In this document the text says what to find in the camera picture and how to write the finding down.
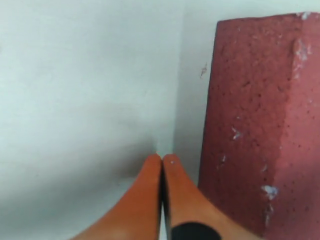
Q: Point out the red brick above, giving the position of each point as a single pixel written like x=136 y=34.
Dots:
x=260 y=158

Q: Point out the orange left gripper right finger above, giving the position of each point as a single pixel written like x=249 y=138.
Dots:
x=189 y=215

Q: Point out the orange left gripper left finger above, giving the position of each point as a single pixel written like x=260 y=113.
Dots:
x=137 y=215

